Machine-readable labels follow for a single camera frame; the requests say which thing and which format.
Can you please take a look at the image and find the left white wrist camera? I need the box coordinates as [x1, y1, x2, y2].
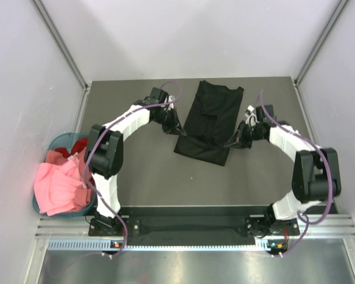
[164, 95, 176, 111]

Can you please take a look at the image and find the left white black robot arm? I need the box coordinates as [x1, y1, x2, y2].
[83, 88, 186, 237]

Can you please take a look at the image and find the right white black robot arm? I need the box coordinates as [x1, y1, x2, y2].
[226, 105, 341, 238]

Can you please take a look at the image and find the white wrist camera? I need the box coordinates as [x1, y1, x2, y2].
[164, 95, 176, 111]
[245, 105, 259, 127]

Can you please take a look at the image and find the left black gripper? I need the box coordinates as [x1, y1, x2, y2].
[153, 106, 185, 136]

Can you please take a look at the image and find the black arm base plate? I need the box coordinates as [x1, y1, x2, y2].
[88, 205, 300, 247]

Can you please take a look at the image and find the red t shirt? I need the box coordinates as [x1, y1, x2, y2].
[55, 137, 88, 158]

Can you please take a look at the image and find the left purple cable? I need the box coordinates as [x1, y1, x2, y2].
[84, 81, 183, 257]

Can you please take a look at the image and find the teal plastic basket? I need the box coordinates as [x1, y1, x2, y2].
[33, 133, 97, 218]

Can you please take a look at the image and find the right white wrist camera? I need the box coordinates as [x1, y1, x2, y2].
[245, 105, 259, 127]

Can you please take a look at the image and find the black t shirt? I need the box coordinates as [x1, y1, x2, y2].
[174, 80, 244, 166]

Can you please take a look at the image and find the pink t shirt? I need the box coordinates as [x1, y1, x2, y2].
[34, 149, 93, 216]

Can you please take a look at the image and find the grey slotted cable duct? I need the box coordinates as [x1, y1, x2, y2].
[47, 239, 286, 251]

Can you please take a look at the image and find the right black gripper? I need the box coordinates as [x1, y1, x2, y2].
[225, 120, 264, 149]

